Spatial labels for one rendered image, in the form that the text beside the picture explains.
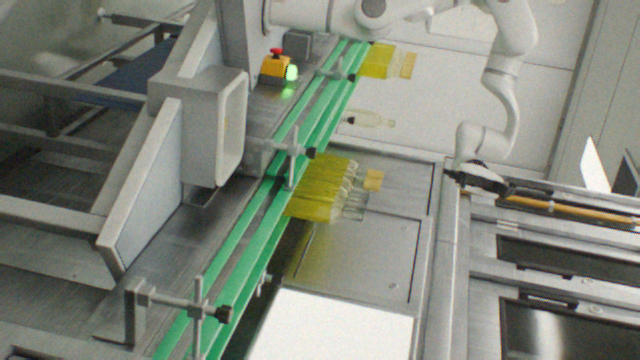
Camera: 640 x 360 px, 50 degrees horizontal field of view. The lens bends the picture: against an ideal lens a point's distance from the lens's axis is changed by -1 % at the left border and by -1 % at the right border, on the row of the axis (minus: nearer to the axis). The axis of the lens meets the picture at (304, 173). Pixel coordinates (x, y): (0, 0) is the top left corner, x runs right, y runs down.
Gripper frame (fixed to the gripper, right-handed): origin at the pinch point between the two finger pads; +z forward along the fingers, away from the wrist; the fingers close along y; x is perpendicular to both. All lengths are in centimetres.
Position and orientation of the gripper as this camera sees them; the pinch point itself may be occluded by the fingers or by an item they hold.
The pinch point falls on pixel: (485, 187)
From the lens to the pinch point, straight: 155.3
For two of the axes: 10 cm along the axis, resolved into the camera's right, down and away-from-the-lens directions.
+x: 2.7, -9.4, -1.9
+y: -9.6, -2.8, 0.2
